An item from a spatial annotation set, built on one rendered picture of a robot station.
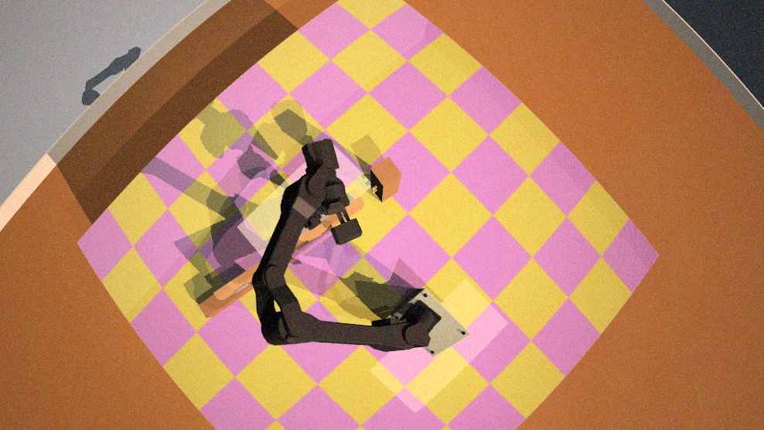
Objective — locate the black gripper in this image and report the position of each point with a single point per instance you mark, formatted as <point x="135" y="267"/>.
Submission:
<point x="348" y="230"/>

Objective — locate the long dark brown wooden rail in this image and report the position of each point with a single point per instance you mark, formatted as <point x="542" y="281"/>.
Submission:
<point x="303" y="240"/>

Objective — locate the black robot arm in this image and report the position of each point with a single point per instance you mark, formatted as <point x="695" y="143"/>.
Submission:
<point x="300" y="208"/>

